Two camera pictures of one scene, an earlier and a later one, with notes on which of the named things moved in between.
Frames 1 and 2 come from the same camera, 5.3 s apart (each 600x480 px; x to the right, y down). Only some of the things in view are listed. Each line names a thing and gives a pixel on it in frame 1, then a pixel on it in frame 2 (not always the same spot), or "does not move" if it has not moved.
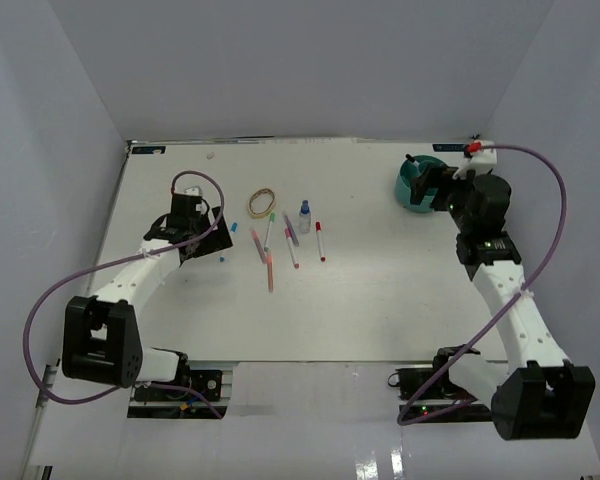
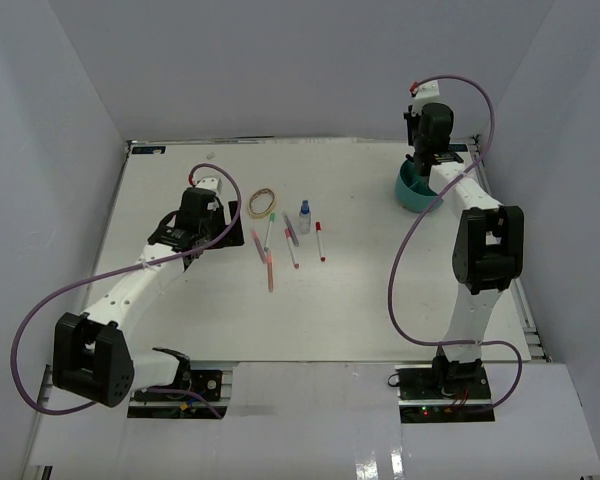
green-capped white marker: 272,219 does not move
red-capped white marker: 318,228 does not move
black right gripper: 431,178 to 412,120
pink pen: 259,246 does not move
